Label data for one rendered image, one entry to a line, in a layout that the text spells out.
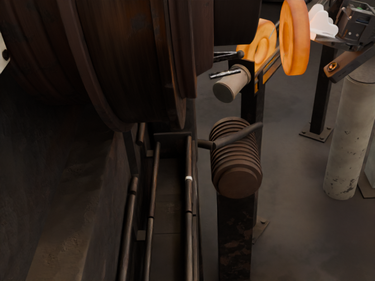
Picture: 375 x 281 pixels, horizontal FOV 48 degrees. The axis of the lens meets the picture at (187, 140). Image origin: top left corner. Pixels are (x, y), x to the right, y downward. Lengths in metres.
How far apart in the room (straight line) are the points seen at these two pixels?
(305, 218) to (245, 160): 0.64
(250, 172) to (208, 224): 0.58
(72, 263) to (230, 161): 0.66
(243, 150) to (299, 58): 0.31
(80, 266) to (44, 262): 0.04
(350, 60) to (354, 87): 0.46
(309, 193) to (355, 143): 0.31
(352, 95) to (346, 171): 0.32
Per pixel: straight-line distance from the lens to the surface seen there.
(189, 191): 0.70
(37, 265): 0.45
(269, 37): 1.14
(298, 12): 0.86
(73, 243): 0.46
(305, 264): 1.50
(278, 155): 1.87
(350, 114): 1.46
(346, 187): 1.67
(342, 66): 0.96
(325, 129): 2.03
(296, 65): 0.87
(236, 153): 1.04
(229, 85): 1.01
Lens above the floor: 1.22
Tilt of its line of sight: 39 degrees down
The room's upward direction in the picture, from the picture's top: 4 degrees counter-clockwise
